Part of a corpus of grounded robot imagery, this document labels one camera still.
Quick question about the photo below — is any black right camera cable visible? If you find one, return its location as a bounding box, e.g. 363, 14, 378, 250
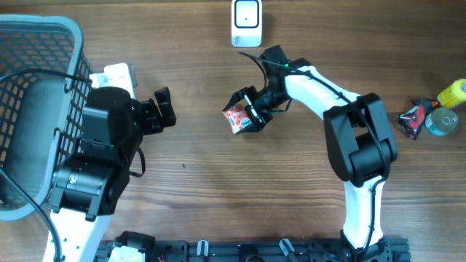
237, 50, 389, 261

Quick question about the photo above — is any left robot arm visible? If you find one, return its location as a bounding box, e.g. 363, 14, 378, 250
44, 87, 176, 261

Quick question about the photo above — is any yellow juice bottle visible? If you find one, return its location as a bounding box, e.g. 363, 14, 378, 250
437, 79, 466, 108

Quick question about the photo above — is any white barcode scanner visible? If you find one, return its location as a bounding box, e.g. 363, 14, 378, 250
231, 0, 263, 48

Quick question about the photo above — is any black red snack packet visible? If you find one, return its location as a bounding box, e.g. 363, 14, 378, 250
397, 98, 441, 140

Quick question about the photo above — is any red white snack box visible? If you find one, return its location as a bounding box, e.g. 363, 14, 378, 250
222, 103, 253, 134

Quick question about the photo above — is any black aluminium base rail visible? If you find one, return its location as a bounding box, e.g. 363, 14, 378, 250
94, 238, 411, 262

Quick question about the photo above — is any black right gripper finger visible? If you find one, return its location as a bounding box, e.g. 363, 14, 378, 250
242, 95, 273, 132
224, 86, 257, 110

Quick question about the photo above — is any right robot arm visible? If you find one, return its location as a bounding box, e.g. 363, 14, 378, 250
222, 45, 398, 261

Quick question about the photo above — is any grey plastic shopping basket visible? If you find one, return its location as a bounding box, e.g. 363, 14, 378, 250
1, 15, 92, 209

